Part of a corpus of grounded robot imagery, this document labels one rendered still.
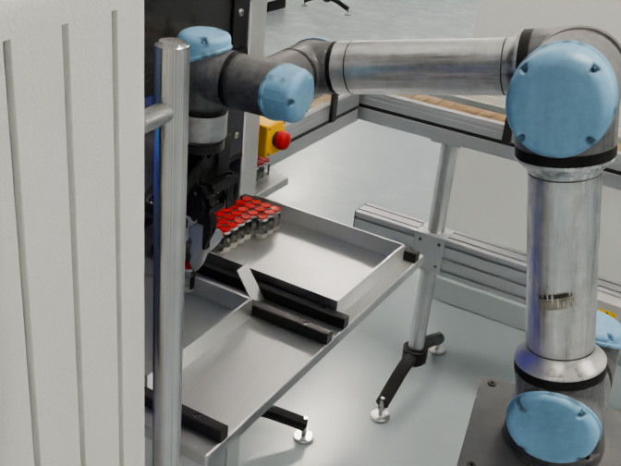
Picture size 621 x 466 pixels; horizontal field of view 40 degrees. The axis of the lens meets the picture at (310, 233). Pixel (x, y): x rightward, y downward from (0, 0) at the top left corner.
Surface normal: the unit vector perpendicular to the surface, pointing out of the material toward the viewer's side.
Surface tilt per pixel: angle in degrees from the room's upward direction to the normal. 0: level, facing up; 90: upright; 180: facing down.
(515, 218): 90
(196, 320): 0
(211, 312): 0
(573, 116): 82
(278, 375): 0
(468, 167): 90
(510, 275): 90
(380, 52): 47
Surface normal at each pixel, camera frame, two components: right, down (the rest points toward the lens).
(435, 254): -0.51, 0.35
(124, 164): 0.91, 0.25
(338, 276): 0.09, -0.89
